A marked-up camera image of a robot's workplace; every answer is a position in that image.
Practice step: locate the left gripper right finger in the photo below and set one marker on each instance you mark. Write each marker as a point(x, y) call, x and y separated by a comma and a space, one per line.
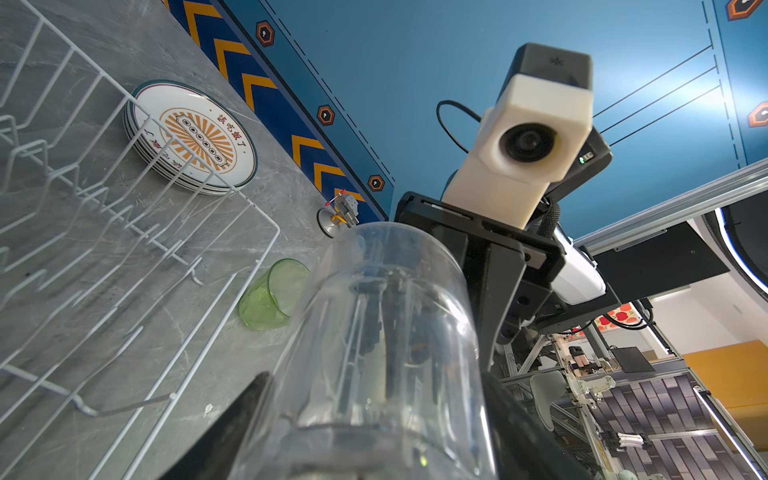
point(522, 448)

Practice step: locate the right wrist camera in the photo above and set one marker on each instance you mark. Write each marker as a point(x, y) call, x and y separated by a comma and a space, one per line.
point(530, 138)

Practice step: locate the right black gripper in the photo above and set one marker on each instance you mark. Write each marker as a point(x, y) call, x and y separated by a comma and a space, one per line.
point(508, 271)

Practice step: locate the clear glass cup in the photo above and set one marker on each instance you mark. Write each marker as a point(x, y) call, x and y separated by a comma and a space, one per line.
point(380, 379)

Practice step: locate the white wire dish rack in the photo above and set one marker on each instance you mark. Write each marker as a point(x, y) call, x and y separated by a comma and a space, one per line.
point(116, 282)

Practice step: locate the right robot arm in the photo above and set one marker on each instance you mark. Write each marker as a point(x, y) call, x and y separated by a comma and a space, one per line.
point(670, 259)

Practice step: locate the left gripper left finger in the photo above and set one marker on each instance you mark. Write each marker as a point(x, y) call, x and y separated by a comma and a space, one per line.
point(214, 453)

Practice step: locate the green glass cup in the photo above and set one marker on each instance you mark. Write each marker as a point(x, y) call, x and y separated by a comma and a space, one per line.
point(269, 301)

